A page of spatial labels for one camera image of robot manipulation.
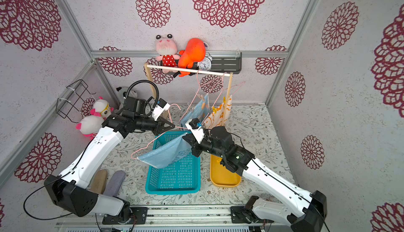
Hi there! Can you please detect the light blue towel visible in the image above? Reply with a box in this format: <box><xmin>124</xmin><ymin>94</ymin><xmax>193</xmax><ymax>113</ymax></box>
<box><xmin>138</xmin><ymin>132</ymin><xmax>191</xmax><ymax>169</ymax></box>

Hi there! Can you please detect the blue spotted towel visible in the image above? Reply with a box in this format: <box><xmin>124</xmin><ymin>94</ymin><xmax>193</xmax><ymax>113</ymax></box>
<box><xmin>180</xmin><ymin>94</ymin><xmax>210</xmax><ymax>128</ymax></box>

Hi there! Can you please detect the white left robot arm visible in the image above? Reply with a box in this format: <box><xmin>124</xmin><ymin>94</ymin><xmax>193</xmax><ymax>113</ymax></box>
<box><xmin>44</xmin><ymin>97</ymin><xmax>175</xmax><ymax>223</ymax></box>

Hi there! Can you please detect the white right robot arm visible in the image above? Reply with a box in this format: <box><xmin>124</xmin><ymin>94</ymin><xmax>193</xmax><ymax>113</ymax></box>
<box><xmin>183</xmin><ymin>123</ymin><xmax>327</xmax><ymax>232</ymax></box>

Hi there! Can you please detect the white orange patterned towel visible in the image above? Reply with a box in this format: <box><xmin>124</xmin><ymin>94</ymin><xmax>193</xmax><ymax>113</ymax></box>
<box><xmin>203</xmin><ymin>95</ymin><xmax>233</xmax><ymax>129</ymax></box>

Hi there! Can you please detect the grey husky plush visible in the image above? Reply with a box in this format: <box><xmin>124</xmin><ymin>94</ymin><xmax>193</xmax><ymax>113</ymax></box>
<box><xmin>116</xmin><ymin>87</ymin><xmax>128</xmax><ymax>107</ymax></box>

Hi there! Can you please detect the yellow plastic tray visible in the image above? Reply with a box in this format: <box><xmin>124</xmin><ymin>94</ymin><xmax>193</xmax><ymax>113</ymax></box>
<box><xmin>210</xmin><ymin>155</ymin><xmax>242</xmax><ymax>188</ymax></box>

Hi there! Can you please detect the white plush striped outfit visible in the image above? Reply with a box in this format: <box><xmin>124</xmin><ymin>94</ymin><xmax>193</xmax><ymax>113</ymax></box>
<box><xmin>76</xmin><ymin>115</ymin><xmax>104</xmax><ymax>139</ymax></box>

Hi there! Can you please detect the teal plastic basket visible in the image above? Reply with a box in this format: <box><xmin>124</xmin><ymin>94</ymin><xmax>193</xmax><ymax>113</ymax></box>
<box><xmin>145</xmin><ymin>131</ymin><xmax>202</xmax><ymax>196</ymax></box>

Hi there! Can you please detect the wooden clothes rack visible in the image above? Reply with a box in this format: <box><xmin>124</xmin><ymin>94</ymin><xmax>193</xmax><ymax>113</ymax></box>
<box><xmin>144</xmin><ymin>63</ymin><xmax>219</xmax><ymax>116</ymax></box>

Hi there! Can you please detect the grey slipper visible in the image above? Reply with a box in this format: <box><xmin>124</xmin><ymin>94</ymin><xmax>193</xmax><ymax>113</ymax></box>
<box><xmin>103</xmin><ymin>171</ymin><xmax>126</xmax><ymax>197</ymax></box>

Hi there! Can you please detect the white alarm clock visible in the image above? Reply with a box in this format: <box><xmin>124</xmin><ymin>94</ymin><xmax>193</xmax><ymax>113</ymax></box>
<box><xmin>197</xmin><ymin>55</ymin><xmax>213</xmax><ymax>71</ymax></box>

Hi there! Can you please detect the pink frog plush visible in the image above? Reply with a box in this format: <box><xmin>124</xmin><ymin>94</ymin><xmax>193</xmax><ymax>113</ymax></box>
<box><xmin>155</xmin><ymin>34</ymin><xmax>180</xmax><ymax>68</ymax></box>

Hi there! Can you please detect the beige slipper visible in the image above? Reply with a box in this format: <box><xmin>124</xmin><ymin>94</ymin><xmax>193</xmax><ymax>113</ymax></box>
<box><xmin>90</xmin><ymin>169</ymin><xmax>108</xmax><ymax>194</ymax></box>

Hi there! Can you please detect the orange plush toy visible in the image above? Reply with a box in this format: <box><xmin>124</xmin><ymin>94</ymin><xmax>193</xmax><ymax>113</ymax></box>
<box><xmin>178</xmin><ymin>38</ymin><xmax>207</xmax><ymax>69</ymax></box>

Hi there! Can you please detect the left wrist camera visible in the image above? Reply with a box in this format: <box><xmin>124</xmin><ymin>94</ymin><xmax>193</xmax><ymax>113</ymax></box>
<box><xmin>151</xmin><ymin>98</ymin><xmax>170</xmax><ymax>121</ymax></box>

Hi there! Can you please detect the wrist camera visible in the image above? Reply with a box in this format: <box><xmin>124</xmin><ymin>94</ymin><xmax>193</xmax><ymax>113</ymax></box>
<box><xmin>186</xmin><ymin>118</ymin><xmax>205</xmax><ymax>144</ymax></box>
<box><xmin>151</xmin><ymin>98</ymin><xmax>170</xmax><ymax>121</ymax></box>

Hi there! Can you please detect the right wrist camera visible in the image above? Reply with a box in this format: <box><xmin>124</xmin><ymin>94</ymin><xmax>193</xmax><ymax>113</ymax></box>
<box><xmin>186</xmin><ymin>118</ymin><xmax>205</xmax><ymax>144</ymax></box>

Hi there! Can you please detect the black wire wall basket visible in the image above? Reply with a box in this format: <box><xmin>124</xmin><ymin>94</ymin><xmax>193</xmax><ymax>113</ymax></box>
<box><xmin>55</xmin><ymin>79</ymin><xmax>96</xmax><ymax>124</ymax></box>

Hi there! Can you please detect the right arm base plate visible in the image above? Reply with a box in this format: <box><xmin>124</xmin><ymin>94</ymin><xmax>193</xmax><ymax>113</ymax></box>
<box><xmin>230</xmin><ymin>206</ymin><xmax>274</xmax><ymax>224</ymax></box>

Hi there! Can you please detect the black wall shelf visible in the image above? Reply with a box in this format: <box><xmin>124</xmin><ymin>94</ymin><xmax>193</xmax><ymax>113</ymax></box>
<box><xmin>210</xmin><ymin>53</ymin><xmax>242</xmax><ymax>74</ymax></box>

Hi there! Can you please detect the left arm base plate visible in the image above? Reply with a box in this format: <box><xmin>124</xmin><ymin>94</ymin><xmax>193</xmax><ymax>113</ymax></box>
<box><xmin>102</xmin><ymin>207</ymin><xmax>148</xmax><ymax>225</ymax></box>

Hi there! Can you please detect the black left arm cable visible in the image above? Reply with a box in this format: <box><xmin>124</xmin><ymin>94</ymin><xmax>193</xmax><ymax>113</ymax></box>
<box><xmin>23</xmin><ymin>184</ymin><xmax>72</xmax><ymax>221</ymax></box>

